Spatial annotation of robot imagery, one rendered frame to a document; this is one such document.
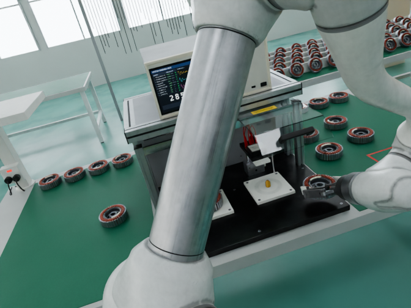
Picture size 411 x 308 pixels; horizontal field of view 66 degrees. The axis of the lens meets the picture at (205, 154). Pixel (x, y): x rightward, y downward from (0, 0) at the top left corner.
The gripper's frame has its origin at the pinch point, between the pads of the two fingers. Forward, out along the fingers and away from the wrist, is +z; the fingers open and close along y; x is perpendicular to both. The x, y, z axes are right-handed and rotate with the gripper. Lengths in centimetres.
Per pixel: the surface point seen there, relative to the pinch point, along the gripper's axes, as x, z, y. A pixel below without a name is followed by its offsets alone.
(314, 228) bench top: -12.0, -3.4, -7.8
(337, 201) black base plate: -7.0, 0.7, 4.4
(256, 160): 14.1, 14.8, -14.8
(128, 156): 34, 69, -67
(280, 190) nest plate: 0.7, 11.6, -10.3
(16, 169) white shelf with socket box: 43, 65, -122
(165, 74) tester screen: 52, 3, -40
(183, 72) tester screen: 51, 3, -34
